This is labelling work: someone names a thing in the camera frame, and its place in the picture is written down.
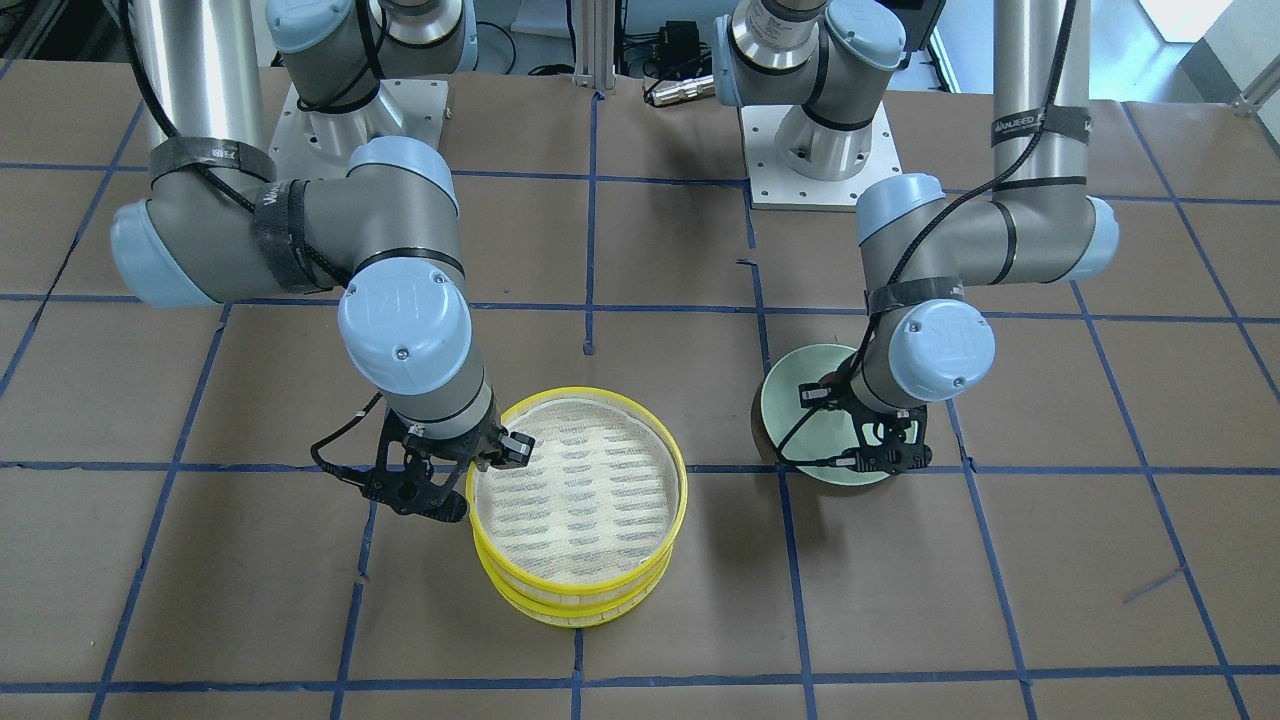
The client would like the yellow steamer basket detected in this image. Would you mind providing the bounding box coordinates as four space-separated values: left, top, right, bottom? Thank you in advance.
477 550 675 629
466 387 689 592

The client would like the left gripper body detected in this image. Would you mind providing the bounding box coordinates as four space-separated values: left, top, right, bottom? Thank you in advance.
797 389 933 477

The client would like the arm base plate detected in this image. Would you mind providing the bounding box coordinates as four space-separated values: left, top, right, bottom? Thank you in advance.
739 105 902 211
268 79 451 179

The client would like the green plate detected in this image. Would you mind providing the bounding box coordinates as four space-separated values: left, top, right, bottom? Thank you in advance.
760 345 888 486

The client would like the aluminium frame post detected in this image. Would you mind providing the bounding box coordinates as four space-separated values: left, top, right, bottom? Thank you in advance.
570 1 621 96

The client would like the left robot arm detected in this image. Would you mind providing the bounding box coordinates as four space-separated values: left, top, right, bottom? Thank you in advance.
713 1 1120 484

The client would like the black power adapter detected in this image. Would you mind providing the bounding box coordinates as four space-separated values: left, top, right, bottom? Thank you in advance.
653 20 701 69

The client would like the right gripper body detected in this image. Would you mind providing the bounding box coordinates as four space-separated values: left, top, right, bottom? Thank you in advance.
365 415 506 495

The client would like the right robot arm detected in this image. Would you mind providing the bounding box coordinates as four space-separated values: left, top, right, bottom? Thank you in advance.
110 1 535 523

